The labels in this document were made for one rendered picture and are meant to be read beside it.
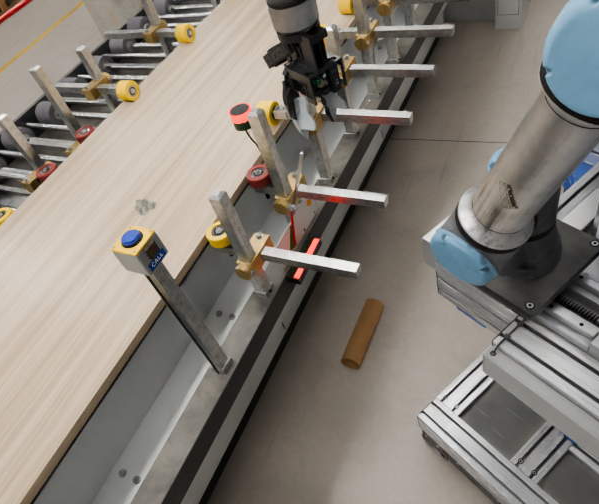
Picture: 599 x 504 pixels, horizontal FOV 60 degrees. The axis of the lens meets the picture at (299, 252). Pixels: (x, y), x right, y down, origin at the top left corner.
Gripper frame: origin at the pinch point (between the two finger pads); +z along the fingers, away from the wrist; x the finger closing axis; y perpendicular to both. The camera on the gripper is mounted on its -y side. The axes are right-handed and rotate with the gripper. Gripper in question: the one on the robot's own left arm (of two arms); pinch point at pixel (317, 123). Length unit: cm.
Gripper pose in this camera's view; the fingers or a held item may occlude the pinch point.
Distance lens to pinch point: 102.2
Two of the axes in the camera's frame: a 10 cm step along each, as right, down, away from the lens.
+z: 2.5, 6.5, 7.2
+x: 7.6, -5.9, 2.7
